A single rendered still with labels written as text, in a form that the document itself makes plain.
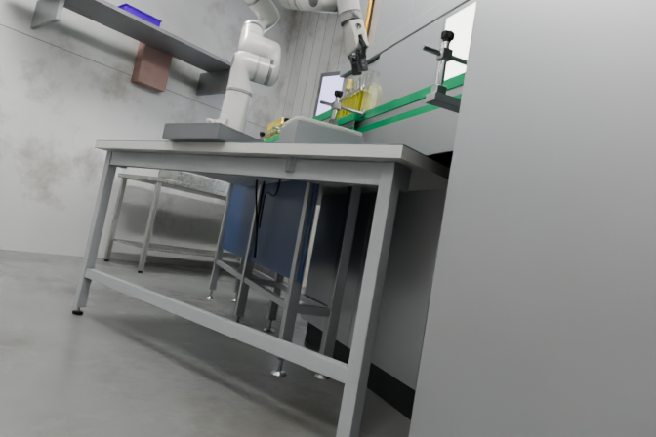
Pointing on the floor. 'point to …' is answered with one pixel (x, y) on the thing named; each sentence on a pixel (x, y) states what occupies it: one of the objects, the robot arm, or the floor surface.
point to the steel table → (175, 179)
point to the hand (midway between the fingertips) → (359, 67)
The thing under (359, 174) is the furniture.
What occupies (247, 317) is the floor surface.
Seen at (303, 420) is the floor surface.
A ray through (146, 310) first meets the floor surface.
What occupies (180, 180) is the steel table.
